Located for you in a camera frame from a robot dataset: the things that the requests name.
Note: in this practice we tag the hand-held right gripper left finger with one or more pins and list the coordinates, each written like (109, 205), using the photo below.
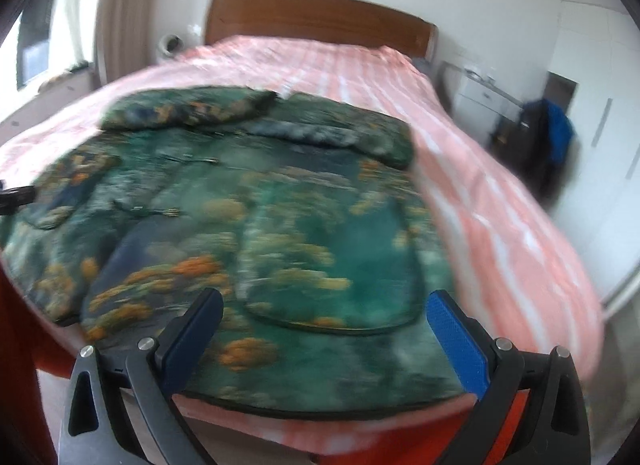
(192, 340)

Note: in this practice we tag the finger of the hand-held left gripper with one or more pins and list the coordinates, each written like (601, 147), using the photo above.
(17, 197)

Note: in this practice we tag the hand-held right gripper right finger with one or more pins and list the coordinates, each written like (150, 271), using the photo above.
(457, 345)

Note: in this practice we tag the green printed padded jacket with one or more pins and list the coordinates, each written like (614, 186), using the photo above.
(300, 245)

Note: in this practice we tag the white window bench cabinet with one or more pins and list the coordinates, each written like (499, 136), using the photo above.
(30, 105)

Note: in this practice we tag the pink striped bedsheet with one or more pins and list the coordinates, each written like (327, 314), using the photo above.
(490, 225)

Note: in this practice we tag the patterned cushion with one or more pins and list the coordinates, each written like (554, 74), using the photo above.
(65, 76)

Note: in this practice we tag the dark framed window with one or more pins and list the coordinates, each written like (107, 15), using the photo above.
(40, 40)

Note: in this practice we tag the orange red blanket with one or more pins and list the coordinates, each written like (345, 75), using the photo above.
(20, 370)

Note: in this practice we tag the white sheer curtain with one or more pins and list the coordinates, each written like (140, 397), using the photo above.
(85, 15)

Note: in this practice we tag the brown curtain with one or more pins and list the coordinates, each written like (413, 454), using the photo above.
(130, 20)

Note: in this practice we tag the dark low stool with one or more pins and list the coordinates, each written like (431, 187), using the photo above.
(502, 137)

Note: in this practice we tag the white round desk fan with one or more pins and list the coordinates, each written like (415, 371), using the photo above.
(171, 45)

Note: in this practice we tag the blue garment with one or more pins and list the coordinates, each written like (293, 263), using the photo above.
(560, 135)

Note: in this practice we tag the white dresser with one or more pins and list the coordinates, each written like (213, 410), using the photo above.
(480, 100)

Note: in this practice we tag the grey leaning board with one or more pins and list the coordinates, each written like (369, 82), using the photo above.
(447, 85)

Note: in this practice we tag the white wardrobe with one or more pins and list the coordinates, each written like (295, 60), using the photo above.
(600, 120)

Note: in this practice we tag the wooden bed headboard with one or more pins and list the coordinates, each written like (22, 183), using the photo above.
(320, 20)

